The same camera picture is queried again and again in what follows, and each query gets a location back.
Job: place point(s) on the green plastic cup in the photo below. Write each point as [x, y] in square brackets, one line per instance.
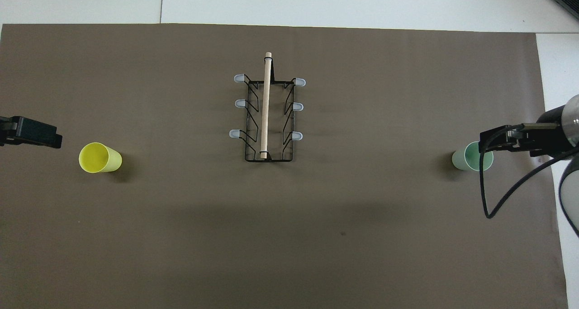
[466, 159]

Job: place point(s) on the brown table mat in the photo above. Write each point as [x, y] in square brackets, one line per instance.
[181, 232]

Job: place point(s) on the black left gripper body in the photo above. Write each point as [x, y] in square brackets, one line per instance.
[5, 128]

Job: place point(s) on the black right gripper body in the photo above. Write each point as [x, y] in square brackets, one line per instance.
[549, 139]

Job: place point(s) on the yellow plastic cup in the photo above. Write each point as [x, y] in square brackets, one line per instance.
[97, 157]

